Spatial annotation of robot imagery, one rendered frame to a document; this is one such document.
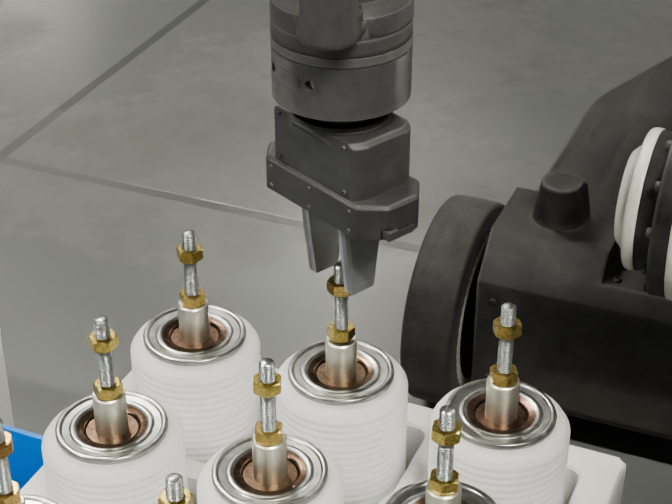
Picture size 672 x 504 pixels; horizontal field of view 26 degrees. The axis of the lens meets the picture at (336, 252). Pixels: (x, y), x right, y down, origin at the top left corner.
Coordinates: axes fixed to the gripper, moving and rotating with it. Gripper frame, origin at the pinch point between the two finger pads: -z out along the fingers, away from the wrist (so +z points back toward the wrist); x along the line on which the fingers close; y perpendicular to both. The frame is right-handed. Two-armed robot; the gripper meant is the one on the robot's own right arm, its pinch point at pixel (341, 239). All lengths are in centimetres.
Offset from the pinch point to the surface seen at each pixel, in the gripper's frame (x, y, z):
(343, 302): 0.4, -0.2, -4.8
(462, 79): -67, 80, -36
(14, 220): -73, 13, -36
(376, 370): 1.7, 1.8, -10.8
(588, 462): 12.8, 12.8, -18.2
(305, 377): -0.9, -2.6, -10.7
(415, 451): 1.5, 6.2, -20.6
